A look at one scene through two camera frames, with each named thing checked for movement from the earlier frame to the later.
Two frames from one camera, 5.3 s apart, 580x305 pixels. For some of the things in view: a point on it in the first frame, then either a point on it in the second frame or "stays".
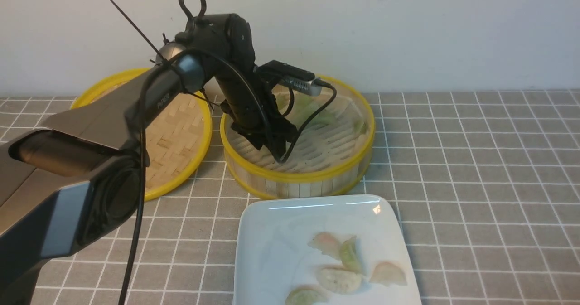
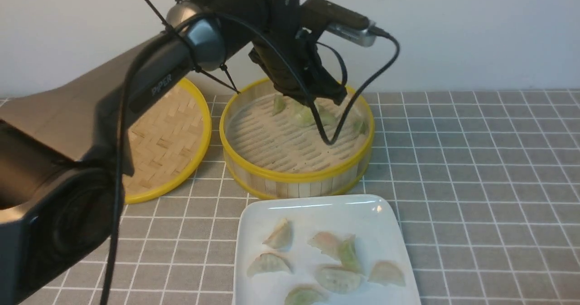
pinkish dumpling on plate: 329,244 stays
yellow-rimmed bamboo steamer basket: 331,155 stays
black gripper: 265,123 → 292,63
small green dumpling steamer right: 360,127 stays
